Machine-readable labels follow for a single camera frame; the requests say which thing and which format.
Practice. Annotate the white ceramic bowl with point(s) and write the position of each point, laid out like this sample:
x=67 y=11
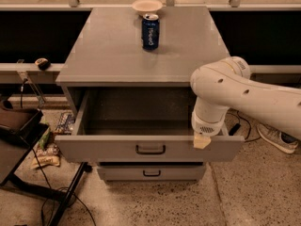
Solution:
x=146 y=6

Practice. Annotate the snack bag on floor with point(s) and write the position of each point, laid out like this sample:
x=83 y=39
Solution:
x=48 y=157

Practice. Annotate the grey drawer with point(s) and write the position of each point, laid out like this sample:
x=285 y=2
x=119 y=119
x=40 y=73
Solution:
x=144 y=125
x=151 y=173

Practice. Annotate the grey top drawer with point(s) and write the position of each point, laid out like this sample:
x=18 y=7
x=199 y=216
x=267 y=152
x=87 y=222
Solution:
x=144 y=125

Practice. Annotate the grey sneaker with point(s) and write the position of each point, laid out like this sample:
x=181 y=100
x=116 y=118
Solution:
x=281 y=141

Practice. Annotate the grey bottom drawer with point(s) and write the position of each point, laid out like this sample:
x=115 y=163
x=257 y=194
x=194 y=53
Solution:
x=151 y=173

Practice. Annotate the black tape measure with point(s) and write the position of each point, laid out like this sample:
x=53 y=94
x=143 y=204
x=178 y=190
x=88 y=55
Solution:
x=42 y=63

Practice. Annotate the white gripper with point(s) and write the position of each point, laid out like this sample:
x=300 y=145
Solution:
x=205 y=126

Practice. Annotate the blue soda can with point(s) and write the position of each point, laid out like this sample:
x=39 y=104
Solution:
x=150 y=31

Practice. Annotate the grey drawer cabinet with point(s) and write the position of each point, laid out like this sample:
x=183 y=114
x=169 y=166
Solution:
x=109 y=54

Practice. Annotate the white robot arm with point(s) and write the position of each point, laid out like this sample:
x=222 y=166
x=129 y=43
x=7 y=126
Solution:
x=226 y=84

